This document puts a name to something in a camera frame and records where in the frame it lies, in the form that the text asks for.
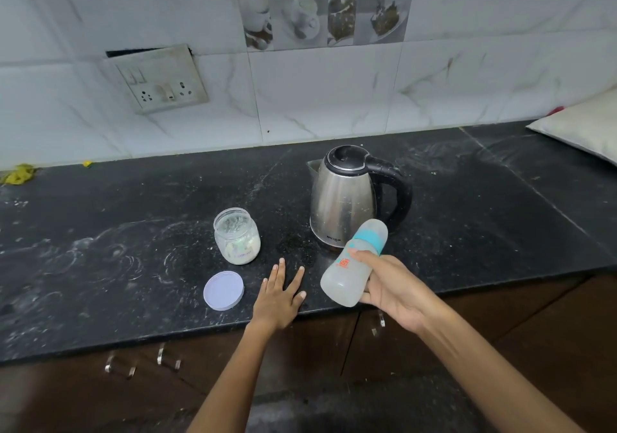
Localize person's right hand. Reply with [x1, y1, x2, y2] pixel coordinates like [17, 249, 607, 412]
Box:
[348, 248, 452, 337]

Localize person's left hand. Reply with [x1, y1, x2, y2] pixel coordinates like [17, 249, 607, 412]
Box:
[250, 257, 308, 332]

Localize lilac round jar lid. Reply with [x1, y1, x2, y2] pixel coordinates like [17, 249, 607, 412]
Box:
[202, 271, 246, 311]

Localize clear plastic baby bottle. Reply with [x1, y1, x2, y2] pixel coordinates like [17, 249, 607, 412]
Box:
[319, 240, 379, 308]

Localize clear powder jar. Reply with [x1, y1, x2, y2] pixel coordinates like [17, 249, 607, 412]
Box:
[213, 207, 262, 266]

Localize steel electric kettle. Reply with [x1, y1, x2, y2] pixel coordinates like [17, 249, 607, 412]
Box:
[307, 144, 413, 249]

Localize person's left forearm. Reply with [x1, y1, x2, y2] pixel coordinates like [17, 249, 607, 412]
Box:
[186, 320, 282, 433]

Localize person's right forearm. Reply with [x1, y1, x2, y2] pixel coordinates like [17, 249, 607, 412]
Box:
[418, 308, 587, 433]

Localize white sack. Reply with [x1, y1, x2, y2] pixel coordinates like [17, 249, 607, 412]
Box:
[526, 89, 617, 166]

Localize yellow-green cloth scrap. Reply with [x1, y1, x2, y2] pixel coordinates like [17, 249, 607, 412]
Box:
[1, 163, 37, 186]

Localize white wall switch socket plate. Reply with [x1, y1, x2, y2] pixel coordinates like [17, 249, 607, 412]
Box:
[103, 43, 209, 115]

